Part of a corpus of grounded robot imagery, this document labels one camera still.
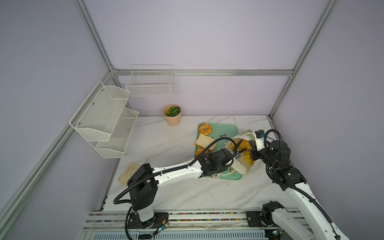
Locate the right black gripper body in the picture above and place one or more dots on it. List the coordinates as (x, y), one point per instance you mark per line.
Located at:
(263, 155)

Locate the white paper bag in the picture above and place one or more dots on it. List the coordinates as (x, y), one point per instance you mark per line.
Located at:
(240, 164)

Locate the white two-tier mesh shelf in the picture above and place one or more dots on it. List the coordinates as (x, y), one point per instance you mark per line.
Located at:
(105, 121)

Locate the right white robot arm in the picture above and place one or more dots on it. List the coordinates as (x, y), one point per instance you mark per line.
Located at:
(295, 185)

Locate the fake toast slice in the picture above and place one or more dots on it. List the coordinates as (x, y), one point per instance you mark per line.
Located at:
(203, 141)

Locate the green floral tray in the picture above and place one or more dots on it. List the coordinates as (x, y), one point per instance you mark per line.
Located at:
(224, 130)

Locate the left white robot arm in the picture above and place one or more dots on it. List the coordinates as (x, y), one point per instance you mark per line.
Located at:
(142, 187)

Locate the ridged yellow fake loaf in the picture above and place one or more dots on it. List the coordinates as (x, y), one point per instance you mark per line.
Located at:
(241, 144)

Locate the white wire basket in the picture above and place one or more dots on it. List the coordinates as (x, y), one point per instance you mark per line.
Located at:
(151, 81)

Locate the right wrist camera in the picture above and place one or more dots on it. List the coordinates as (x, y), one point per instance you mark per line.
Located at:
(259, 139)

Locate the yellow ridged fake croissant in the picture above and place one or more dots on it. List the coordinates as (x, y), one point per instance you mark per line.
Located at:
(248, 157)

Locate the orange fake donut bread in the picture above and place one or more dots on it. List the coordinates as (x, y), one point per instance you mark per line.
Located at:
(205, 129)

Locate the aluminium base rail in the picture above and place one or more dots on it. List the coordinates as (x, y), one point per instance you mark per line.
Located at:
(205, 220)

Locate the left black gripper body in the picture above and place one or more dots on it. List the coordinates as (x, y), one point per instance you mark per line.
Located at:
(221, 169)

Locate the potted green plant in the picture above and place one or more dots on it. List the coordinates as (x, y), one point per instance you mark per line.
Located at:
(172, 114)

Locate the yellow fake bread roll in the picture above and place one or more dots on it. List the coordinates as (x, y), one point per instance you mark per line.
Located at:
(200, 151)

